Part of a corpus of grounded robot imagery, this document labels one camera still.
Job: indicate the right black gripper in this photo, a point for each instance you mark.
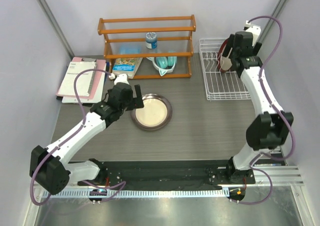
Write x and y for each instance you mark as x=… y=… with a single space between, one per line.
x=229 y=45

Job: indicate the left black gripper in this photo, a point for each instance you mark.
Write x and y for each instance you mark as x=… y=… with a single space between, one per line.
x=136 y=102

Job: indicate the red rimmed grey plate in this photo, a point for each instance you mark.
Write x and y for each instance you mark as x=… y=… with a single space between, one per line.
x=224 y=65

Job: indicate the brown rimmed cream plate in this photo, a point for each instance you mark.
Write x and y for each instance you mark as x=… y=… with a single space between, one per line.
x=156 y=113

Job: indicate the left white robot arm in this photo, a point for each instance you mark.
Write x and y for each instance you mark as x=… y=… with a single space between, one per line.
x=51 y=168

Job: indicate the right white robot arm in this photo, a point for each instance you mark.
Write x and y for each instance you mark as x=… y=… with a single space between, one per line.
x=269 y=129

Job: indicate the orange wooden shelf rack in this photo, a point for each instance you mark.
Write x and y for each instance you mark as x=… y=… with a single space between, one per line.
x=174 y=38

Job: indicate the blue paperback book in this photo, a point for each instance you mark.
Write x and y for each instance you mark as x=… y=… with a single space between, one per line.
x=128 y=66

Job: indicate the white board under folder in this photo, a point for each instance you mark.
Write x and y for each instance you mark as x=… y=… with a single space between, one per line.
x=95 y=96

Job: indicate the teal cat ear headphones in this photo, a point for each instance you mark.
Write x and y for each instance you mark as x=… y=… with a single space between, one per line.
x=164 y=65

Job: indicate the light blue box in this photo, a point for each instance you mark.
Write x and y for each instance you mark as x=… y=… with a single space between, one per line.
x=129 y=50

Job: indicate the white spiral manual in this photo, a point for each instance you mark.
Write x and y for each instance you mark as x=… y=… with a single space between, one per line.
x=84 y=82

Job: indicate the blue lidded jar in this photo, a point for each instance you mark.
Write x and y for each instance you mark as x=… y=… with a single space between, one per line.
x=151 y=40

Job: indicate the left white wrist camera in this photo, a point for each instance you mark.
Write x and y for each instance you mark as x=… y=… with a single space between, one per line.
x=117 y=79

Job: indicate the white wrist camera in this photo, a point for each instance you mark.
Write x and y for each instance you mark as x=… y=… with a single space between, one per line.
x=254 y=29
x=117 y=79

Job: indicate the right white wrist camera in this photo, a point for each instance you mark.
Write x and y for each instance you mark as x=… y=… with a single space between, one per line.
x=254 y=29

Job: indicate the white wire dish rack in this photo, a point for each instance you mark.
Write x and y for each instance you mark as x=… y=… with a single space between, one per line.
x=219 y=86

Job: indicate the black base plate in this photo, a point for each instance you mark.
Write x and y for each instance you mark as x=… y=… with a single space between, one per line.
x=173 y=172

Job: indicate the white slotted cable duct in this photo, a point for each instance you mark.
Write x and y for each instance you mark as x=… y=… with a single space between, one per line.
x=86 y=192

